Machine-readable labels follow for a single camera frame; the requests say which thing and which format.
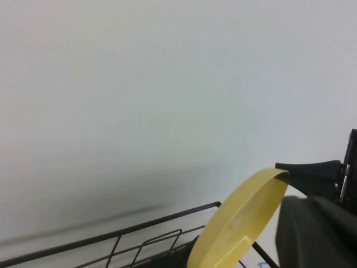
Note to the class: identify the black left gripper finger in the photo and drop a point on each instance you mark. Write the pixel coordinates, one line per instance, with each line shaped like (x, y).
(315, 234)
(315, 178)

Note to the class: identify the yellow round plate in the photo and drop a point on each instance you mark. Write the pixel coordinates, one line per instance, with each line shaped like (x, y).
(237, 223)

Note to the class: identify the blue outlined rectangular label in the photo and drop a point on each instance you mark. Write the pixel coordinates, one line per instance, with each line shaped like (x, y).
(262, 263)

